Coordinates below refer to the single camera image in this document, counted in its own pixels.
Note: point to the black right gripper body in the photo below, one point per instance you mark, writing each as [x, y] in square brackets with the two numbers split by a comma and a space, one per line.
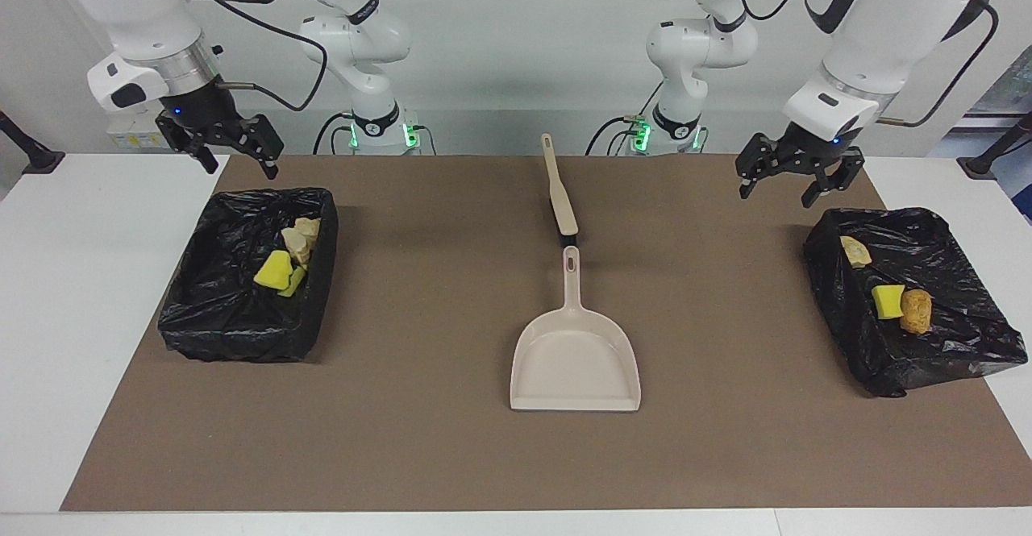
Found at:
[205, 117]

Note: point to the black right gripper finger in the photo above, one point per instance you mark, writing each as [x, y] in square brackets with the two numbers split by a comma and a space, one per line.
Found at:
[268, 145]
[181, 137]

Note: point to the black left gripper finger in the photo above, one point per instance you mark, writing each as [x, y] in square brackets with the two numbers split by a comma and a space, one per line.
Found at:
[834, 175]
[754, 164]

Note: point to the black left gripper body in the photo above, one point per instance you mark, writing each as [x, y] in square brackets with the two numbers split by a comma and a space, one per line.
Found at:
[806, 153]

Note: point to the small croissant piece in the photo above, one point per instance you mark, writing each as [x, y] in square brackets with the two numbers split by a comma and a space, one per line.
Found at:
[856, 251]
[308, 227]
[295, 247]

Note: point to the yellow sponge piece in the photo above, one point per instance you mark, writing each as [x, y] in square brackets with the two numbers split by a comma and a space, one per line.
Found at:
[272, 270]
[294, 281]
[887, 302]

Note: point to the oval brown bread roll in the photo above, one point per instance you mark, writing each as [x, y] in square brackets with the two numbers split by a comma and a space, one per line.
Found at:
[916, 312]

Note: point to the beige brush black bristles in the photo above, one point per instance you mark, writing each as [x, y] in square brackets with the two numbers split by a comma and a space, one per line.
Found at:
[563, 197]

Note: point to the beige plastic dustpan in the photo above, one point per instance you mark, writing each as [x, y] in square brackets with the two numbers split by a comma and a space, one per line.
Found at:
[572, 359]

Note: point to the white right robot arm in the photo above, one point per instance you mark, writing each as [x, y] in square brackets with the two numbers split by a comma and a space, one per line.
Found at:
[145, 28]

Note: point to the black bag lined bin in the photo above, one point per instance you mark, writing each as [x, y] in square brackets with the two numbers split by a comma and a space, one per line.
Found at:
[234, 318]
[951, 278]

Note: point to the black clamp stand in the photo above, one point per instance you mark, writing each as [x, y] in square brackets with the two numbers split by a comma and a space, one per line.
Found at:
[36, 159]
[979, 167]

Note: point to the blue grey background equipment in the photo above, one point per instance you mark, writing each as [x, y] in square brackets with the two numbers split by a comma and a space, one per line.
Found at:
[1012, 97]

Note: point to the brown table mat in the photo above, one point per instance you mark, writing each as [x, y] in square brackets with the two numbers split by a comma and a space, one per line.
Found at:
[484, 455]

